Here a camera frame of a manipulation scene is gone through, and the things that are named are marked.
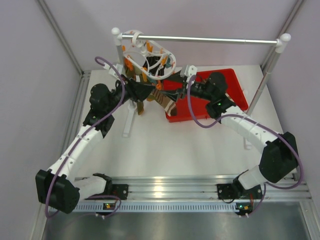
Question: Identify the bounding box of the brown beige striped sock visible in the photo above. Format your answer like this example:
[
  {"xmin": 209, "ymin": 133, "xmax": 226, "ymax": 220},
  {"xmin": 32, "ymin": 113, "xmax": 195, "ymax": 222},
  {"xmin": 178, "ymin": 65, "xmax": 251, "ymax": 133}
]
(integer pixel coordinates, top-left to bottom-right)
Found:
[{"xmin": 151, "ymin": 89, "xmax": 178, "ymax": 117}]

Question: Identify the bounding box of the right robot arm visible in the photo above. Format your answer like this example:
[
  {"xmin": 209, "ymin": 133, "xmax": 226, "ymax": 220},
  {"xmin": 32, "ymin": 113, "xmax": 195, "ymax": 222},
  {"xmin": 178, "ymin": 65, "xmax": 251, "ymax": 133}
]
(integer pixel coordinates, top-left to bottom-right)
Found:
[{"xmin": 165, "ymin": 71, "xmax": 302, "ymax": 200}]

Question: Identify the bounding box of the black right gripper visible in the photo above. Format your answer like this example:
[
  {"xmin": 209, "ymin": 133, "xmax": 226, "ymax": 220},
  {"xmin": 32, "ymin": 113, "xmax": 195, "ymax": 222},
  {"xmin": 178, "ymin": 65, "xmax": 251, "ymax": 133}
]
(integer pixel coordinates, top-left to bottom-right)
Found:
[{"xmin": 160, "ymin": 70, "xmax": 214, "ymax": 103}]

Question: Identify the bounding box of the white round clip hanger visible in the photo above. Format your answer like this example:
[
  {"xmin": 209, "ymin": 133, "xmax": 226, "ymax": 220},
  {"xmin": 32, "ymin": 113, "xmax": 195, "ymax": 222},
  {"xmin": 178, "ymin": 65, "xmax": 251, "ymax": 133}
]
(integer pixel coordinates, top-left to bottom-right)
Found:
[{"xmin": 119, "ymin": 30, "xmax": 177, "ymax": 84}]

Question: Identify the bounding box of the olive green striped sock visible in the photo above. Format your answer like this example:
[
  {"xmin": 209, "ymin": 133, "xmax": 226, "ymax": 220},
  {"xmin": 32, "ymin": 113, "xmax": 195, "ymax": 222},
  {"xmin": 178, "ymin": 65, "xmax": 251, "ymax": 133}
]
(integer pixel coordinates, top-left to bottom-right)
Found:
[{"xmin": 136, "ymin": 101, "xmax": 145, "ymax": 116}]

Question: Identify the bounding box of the white metal drying rack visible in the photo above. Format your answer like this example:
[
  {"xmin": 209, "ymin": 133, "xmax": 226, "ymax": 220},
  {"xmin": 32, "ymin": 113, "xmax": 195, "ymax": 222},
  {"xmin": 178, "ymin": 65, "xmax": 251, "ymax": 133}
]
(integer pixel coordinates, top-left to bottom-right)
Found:
[{"xmin": 111, "ymin": 27, "xmax": 293, "ymax": 142}]

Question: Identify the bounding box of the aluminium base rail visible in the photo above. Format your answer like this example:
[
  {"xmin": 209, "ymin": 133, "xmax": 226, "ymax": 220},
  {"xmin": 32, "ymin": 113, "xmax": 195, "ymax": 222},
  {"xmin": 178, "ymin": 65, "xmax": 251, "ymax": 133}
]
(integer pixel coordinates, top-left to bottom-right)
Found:
[{"xmin": 71, "ymin": 175, "xmax": 312, "ymax": 216}]

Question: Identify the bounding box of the black white striped sock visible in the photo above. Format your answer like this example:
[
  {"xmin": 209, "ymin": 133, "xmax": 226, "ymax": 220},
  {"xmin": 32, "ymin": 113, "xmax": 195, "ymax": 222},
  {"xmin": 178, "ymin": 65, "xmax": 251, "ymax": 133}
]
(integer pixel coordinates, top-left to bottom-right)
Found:
[{"xmin": 142, "ymin": 56, "xmax": 161, "ymax": 76}]

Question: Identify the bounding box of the red plastic tray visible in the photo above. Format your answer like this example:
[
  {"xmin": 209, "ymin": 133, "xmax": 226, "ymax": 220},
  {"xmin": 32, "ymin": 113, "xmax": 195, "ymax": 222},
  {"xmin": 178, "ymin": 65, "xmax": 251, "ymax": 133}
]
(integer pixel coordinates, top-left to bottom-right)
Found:
[{"xmin": 163, "ymin": 68, "xmax": 249, "ymax": 123}]

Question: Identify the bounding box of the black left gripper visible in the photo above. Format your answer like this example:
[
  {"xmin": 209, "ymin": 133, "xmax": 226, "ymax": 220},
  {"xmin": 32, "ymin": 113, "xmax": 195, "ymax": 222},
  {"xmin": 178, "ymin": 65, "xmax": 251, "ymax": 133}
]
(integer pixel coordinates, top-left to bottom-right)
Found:
[{"xmin": 105, "ymin": 73, "xmax": 156, "ymax": 114}]

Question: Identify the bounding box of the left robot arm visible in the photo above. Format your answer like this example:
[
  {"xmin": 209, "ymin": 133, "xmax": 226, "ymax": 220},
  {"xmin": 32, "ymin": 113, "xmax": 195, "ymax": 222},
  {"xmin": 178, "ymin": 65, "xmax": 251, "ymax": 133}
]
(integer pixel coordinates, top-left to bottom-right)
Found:
[{"xmin": 35, "ymin": 76, "xmax": 155, "ymax": 214}]

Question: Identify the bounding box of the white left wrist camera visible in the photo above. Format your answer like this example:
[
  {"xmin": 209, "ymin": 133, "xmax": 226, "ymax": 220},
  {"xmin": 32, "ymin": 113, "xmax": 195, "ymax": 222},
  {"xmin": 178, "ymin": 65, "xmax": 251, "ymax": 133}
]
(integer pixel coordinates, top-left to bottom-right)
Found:
[{"xmin": 103, "ymin": 63, "xmax": 124, "ymax": 79}]

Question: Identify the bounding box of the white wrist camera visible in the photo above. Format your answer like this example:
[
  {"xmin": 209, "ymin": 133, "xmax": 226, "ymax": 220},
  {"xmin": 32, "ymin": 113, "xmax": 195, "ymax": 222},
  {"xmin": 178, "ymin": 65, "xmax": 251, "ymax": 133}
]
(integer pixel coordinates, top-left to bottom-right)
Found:
[
  {"xmin": 103, "ymin": 63, "xmax": 124, "ymax": 79},
  {"xmin": 179, "ymin": 65, "xmax": 198, "ymax": 79}
]

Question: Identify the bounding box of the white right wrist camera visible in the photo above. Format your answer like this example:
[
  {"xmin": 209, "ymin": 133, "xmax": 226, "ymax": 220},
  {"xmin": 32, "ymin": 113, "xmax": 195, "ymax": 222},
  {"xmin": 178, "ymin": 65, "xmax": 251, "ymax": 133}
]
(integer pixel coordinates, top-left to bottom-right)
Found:
[{"xmin": 179, "ymin": 65, "xmax": 198, "ymax": 79}]

